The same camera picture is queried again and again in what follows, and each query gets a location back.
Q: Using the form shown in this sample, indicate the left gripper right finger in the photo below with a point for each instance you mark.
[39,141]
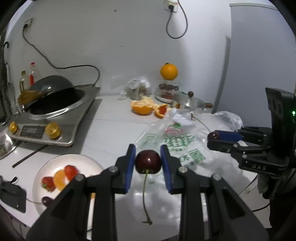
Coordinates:
[210,208]

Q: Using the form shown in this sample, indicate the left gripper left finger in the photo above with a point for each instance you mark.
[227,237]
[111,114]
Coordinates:
[66,217]

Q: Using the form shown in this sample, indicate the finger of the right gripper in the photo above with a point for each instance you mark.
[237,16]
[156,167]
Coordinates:
[230,136]
[223,146]

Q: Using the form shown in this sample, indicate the orange segment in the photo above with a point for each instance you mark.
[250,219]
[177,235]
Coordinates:
[60,180]

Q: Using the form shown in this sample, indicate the red strawberry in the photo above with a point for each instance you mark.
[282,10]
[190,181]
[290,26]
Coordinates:
[48,184]
[71,172]

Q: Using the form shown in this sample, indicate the dark cherry with stem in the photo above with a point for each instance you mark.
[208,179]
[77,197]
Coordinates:
[147,162]

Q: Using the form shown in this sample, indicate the white round plate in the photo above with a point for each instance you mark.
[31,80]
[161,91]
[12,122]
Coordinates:
[55,169]

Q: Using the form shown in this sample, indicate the printed clear plastic bag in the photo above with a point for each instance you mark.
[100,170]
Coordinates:
[185,134]

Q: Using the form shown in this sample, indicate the small steel lidded pot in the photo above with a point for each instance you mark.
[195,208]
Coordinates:
[189,101]

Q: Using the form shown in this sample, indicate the orange peel piece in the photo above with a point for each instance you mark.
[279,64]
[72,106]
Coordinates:
[160,110]

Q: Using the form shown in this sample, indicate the glass fruit container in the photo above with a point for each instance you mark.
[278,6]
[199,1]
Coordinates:
[166,89]

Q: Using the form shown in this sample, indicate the induction cooker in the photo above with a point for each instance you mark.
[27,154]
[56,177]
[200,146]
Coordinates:
[53,122]

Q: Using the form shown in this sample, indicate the black chopstick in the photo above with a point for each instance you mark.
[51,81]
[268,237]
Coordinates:
[28,156]

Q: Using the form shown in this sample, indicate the whole orange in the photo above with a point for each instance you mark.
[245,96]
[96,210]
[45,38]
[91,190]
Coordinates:
[169,72]

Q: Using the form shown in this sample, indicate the peeled orange half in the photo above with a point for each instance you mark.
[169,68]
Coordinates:
[142,107]

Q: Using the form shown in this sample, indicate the black pouch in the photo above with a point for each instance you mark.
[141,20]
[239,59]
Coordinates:
[13,195]

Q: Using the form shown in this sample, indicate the grey refrigerator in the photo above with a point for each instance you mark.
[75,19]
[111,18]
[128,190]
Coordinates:
[260,54]

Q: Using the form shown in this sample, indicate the small crumpled plastic bag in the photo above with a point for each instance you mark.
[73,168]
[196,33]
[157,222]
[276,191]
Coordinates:
[136,88]

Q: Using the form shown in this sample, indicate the steel pot lid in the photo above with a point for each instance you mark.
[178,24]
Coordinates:
[7,144]

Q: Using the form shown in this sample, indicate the black wok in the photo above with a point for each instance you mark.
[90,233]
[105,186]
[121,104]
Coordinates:
[45,86]

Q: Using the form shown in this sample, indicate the black umbrella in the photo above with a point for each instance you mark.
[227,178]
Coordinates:
[8,88]

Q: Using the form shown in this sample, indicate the red cap sauce bottle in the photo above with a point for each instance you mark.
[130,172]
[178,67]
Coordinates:
[34,74]

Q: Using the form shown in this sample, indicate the oil bottle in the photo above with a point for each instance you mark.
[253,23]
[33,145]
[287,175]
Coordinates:
[24,82]

